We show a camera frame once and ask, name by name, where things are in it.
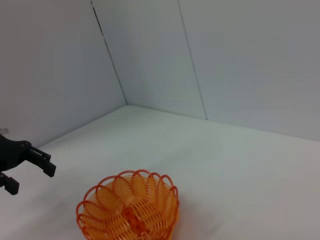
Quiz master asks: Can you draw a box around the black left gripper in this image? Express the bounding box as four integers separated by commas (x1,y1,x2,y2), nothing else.
0,133,57,196

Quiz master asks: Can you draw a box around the orange wire basket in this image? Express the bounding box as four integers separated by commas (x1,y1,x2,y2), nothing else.
75,169,181,240

